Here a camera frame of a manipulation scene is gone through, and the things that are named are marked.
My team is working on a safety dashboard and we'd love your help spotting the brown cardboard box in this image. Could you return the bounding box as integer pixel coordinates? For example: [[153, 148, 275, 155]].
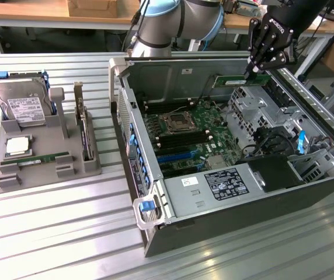
[[67, 0, 118, 18]]

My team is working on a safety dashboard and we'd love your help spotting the silver hard disk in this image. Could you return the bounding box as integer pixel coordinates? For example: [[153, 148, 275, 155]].
[[0, 76, 54, 128]]

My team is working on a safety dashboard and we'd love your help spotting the black fan shroud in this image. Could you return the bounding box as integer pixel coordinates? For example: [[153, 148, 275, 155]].
[[247, 154, 305, 194]]

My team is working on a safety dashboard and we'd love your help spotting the graphics card with metal bracket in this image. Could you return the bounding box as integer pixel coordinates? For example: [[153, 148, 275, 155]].
[[73, 81, 96, 162]]

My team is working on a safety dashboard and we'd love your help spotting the blue disk caddy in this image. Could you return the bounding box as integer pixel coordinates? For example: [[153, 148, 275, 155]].
[[0, 69, 58, 122]]

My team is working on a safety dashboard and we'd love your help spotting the green RAM stick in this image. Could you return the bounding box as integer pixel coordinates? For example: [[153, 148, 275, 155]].
[[3, 151, 70, 165], [213, 74, 273, 89]]

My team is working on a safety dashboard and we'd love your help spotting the open grey PC case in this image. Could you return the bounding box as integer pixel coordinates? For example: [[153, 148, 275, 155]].
[[108, 57, 334, 258]]

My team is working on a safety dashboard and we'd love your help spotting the grey parts rack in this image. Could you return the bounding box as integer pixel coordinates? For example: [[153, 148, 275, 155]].
[[0, 81, 102, 195]]

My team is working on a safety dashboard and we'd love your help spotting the black expansion slot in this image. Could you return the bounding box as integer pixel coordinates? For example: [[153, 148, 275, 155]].
[[159, 162, 204, 177]]

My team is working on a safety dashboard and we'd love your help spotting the blue plastic locking lever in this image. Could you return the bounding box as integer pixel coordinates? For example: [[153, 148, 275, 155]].
[[297, 130, 307, 156]]

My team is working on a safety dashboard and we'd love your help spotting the CPU socket with metal frame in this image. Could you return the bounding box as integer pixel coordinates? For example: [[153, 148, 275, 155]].
[[158, 112, 192, 135]]

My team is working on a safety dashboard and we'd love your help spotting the black tripod pole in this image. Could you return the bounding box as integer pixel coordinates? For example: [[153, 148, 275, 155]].
[[297, 10, 334, 83]]

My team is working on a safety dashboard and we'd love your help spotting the black RAM slot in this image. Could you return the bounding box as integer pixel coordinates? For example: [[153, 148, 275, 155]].
[[143, 99, 196, 108], [145, 103, 197, 114], [155, 129, 212, 142], [157, 135, 215, 149]]

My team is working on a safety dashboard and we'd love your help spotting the blue expansion slot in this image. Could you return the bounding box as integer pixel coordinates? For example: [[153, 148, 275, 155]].
[[156, 150, 200, 165]]

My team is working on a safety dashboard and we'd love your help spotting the wooden desk with grey frame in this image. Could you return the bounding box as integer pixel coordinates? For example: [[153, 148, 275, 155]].
[[0, 0, 144, 54]]

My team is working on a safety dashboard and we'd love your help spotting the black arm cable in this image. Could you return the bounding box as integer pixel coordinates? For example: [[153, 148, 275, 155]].
[[121, 0, 151, 54]]

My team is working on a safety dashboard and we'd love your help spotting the grey power supply with labels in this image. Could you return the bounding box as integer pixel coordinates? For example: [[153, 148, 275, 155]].
[[162, 163, 266, 219]]

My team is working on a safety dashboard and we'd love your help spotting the perforated metal disk bay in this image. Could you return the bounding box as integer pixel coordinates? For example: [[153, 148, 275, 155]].
[[227, 86, 273, 141]]

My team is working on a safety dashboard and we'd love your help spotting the green motherboard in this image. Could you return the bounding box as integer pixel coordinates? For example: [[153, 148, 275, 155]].
[[139, 97, 244, 179]]

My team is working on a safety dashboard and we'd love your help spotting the blue case handle latch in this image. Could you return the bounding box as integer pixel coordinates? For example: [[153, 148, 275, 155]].
[[139, 199, 156, 212]]

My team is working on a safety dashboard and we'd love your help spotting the silver CPU chip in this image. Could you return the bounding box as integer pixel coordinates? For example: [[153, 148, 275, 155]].
[[5, 136, 34, 155]]

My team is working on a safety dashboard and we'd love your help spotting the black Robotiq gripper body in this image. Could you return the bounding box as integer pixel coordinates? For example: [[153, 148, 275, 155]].
[[255, 12, 295, 59]]

